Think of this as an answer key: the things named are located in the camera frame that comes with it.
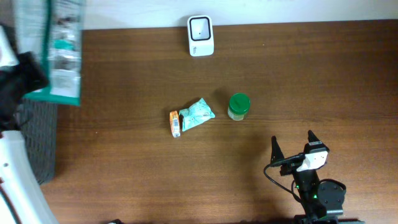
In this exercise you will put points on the light green pouch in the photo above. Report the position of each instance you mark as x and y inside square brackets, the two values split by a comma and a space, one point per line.
[196, 114]

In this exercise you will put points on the green 3M gloves package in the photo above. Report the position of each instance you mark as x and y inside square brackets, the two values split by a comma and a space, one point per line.
[52, 31]

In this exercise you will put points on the dark mesh basket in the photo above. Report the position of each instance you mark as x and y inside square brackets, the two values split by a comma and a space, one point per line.
[38, 122]

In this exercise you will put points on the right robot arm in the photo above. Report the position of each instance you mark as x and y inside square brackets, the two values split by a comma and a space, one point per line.
[321, 200]

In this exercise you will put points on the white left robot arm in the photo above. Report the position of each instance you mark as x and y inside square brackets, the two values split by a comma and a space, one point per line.
[19, 188]

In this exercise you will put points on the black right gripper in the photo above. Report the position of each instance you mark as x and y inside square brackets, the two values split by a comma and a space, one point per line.
[275, 153]

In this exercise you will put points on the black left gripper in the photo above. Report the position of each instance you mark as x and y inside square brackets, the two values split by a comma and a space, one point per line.
[23, 67]

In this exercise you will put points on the small orange box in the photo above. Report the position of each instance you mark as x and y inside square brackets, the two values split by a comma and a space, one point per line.
[174, 124]

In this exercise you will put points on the green lid plastic jar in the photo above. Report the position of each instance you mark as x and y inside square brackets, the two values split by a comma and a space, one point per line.
[239, 105]

